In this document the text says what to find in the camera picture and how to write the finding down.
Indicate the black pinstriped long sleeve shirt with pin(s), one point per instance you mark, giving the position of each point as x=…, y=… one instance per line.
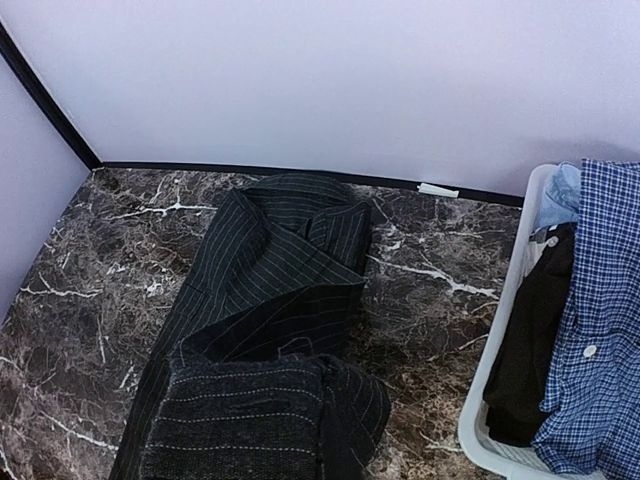
x=247, y=378

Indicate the white perforated plastic basket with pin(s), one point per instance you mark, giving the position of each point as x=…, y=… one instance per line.
x=507, y=461

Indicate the blue checkered long sleeve shirt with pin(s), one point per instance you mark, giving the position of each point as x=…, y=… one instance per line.
x=592, y=390

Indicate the light blue shirt in basket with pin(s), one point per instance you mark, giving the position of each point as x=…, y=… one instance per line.
x=560, y=200

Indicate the black garment in basket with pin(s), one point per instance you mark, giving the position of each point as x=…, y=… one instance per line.
x=516, y=383

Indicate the left black frame post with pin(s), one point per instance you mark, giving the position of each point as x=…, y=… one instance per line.
x=46, y=103

